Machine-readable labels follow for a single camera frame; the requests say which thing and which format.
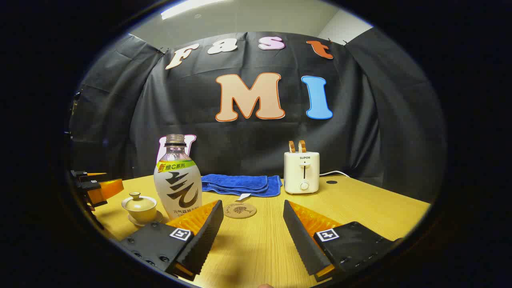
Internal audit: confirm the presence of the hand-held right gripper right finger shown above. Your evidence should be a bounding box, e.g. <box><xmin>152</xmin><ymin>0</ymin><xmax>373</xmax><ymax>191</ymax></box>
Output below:
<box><xmin>283</xmin><ymin>200</ymin><xmax>404</xmax><ymax>282</ymax></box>

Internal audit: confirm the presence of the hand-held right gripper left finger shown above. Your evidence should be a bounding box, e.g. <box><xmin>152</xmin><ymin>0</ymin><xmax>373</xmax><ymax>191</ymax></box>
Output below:
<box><xmin>120</xmin><ymin>200</ymin><xmax>224</xmax><ymax>281</ymax></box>

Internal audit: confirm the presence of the yellow teacup lid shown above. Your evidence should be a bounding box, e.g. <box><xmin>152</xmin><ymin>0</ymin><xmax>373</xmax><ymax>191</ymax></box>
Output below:
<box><xmin>122</xmin><ymin>192</ymin><xmax>157</xmax><ymax>211</ymax></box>

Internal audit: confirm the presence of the round cork coaster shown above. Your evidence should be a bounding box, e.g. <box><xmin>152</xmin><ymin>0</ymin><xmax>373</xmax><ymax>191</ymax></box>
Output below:
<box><xmin>223</xmin><ymin>202</ymin><xmax>257</xmax><ymax>219</ymax></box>

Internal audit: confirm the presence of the clear water bottle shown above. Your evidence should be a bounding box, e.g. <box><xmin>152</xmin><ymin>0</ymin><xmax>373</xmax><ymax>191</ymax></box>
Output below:
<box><xmin>154</xmin><ymin>134</ymin><xmax>203</xmax><ymax>219</ymax></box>

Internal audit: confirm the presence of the yellow ceramic saucer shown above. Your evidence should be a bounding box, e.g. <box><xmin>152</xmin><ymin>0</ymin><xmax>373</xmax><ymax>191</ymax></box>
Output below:
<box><xmin>128</xmin><ymin>210</ymin><xmax>164</xmax><ymax>227</ymax></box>

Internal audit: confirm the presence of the blue folded towel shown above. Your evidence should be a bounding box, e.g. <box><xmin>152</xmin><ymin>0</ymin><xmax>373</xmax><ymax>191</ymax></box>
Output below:
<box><xmin>200</xmin><ymin>174</ymin><xmax>283</xmax><ymax>198</ymax></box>

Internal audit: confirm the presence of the white toaster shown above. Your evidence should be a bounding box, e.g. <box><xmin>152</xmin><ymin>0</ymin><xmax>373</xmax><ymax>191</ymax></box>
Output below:
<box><xmin>284</xmin><ymin>151</ymin><xmax>320</xmax><ymax>195</ymax></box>

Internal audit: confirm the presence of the black backdrop cloth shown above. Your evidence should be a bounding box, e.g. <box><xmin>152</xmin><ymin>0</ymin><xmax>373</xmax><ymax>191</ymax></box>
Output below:
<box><xmin>68</xmin><ymin>31</ymin><xmax>446</xmax><ymax>204</ymax></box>

